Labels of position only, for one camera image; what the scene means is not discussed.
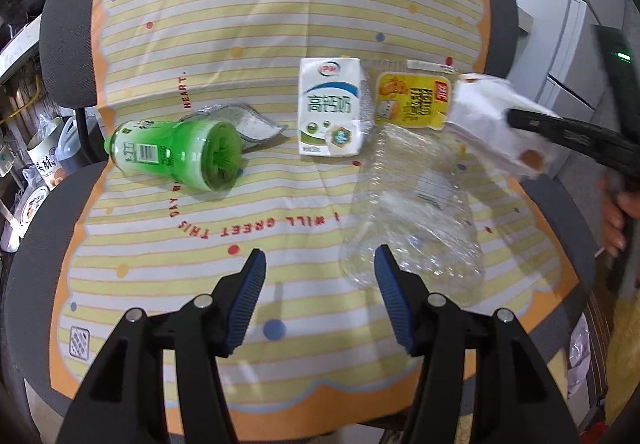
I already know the yellow striped dotted cloth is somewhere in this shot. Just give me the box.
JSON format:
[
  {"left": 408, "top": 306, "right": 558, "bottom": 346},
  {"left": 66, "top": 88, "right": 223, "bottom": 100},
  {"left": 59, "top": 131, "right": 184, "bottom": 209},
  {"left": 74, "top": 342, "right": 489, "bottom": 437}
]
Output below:
[{"left": 49, "top": 0, "right": 581, "bottom": 425}]

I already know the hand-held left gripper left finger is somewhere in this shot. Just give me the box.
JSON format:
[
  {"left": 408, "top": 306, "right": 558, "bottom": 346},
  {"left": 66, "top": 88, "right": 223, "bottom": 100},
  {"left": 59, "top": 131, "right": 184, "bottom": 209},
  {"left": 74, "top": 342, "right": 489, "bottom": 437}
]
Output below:
[{"left": 56, "top": 248, "right": 267, "bottom": 444}]

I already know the grey edged speckled cloth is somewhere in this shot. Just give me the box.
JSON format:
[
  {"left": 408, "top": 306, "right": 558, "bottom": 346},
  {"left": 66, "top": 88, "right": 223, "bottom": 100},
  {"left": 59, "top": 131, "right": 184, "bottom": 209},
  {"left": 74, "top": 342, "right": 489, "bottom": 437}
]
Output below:
[{"left": 192, "top": 103, "right": 289, "bottom": 151}]

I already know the person's right hand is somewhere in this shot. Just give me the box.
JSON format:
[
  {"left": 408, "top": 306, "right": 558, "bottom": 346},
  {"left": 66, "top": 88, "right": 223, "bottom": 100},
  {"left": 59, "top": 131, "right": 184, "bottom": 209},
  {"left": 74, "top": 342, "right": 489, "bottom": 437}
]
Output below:
[{"left": 600, "top": 174, "right": 640, "bottom": 256}]

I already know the clear plastic bottle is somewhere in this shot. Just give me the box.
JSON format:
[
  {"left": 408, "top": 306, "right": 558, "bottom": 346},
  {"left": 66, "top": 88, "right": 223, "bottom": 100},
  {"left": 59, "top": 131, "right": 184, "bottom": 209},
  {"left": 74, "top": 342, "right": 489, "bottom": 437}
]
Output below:
[{"left": 339, "top": 121, "right": 486, "bottom": 290}]

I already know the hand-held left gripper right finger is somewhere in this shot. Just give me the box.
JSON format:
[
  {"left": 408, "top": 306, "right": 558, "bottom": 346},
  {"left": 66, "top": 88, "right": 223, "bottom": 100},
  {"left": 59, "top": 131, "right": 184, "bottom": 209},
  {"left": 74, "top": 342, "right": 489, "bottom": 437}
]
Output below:
[{"left": 375, "top": 245, "right": 571, "bottom": 444}]

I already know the white printed paper bag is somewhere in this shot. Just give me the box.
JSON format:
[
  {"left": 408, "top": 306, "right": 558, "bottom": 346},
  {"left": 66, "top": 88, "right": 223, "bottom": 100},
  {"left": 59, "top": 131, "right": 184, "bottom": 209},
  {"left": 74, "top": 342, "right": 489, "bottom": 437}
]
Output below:
[{"left": 444, "top": 73, "right": 563, "bottom": 180}]

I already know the pink trash bag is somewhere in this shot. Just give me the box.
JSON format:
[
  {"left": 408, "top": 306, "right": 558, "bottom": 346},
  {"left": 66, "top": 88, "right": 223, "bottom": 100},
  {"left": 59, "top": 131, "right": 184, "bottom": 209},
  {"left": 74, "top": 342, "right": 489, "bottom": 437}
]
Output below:
[{"left": 567, "top": 314, "right": 594, "bottom": 395}]

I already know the white milk carton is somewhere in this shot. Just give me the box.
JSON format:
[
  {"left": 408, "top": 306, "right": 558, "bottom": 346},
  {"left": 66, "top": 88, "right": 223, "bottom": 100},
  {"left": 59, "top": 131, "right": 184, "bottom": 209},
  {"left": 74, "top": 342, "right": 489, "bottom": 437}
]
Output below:
[{"left": 297, "top": 57, "right": 363, "bottom": 157}]

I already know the green plastic bottle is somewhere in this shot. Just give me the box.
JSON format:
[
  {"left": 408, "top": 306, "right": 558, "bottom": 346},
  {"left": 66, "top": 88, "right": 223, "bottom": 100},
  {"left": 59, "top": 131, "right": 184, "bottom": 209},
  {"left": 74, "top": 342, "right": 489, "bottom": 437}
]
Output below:
[{"left": 102, "top": 119, "right": 244, "bottom": 190}]

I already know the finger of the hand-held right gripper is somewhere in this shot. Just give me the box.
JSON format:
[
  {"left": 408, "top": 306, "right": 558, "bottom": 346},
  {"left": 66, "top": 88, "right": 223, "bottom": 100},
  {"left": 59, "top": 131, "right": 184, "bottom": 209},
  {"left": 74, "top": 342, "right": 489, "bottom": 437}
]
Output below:
[{"left": 507, "top": 108, "right": 623, "bottom": 171}]

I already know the yellow label snack packet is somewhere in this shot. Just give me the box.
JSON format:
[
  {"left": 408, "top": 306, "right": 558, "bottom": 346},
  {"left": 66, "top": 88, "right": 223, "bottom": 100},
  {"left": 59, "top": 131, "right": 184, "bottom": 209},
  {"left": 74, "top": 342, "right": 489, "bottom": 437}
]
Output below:
[{"left": 375, "top": 59, "right": 460, "bottom": 132}]

